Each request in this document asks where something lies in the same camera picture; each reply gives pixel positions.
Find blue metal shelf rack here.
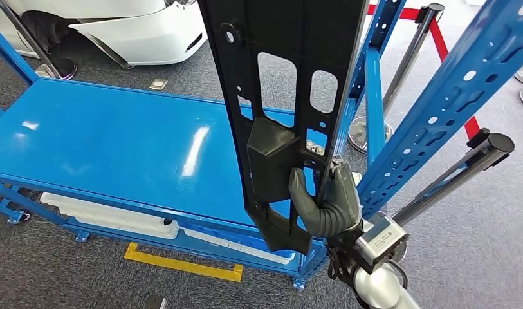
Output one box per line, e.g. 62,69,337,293
0,0,523,292

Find white plastic tray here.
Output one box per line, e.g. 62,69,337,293
39,192,173,229
182,228,296,265
60,213,180,241

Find black plastic frame part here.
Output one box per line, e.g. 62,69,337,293
197,0,370,256

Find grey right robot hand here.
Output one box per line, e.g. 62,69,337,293
288,140,363,223

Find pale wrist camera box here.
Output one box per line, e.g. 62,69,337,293
354,215,409,274

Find red barrier belt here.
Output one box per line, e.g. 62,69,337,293
367,4,421,21
428,19,482,141

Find white car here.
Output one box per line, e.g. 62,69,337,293
0,0,208,69

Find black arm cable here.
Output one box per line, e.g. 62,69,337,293
327,245,360,308

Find chrome stanchion post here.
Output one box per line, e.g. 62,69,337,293
387,132,516,265
347,3,445,155

